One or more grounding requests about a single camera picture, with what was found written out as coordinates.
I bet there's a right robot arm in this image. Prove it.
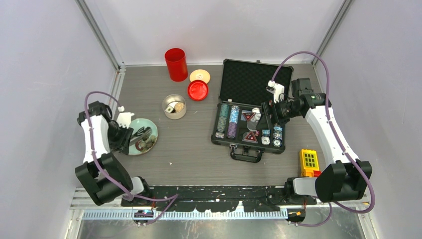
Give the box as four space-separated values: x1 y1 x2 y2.
261 78 372 205

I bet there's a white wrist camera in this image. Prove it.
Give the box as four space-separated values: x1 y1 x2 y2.
115 106 135 128
266 80 285 104

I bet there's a red cylindrical container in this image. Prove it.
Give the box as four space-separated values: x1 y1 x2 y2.
164 48 188 82

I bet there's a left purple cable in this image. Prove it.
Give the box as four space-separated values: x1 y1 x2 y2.
84 91 180 226

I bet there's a cream round inner lid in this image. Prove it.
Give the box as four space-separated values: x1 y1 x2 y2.
189 69 211 84

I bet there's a round metal tin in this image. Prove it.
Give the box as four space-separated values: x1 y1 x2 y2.
162 94 187 120

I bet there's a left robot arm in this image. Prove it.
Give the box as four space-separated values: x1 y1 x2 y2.
75 101 153 206

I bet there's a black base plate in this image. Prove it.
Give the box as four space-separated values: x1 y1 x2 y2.
121 185 317 213

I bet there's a sushi roll piece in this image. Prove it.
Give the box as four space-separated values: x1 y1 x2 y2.
165 102 177 114

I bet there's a yellow toy block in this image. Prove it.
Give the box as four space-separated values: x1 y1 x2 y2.
299 149 321 178

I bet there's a pale green plate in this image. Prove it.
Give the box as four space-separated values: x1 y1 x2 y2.
128 118 158 155

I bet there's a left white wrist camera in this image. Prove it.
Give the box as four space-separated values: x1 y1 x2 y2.
115 106 135 128

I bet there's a black poker chip case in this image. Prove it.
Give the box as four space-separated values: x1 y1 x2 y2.
211 59 293 163

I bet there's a red round lid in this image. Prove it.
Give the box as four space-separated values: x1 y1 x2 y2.
187 80 209 101

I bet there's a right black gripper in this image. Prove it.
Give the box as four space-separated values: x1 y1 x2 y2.
256 97 302 130

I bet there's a beige dumpling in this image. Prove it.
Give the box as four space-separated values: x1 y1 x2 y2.
174 102 185 113

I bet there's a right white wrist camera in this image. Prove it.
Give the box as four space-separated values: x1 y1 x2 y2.
266 80 285 104

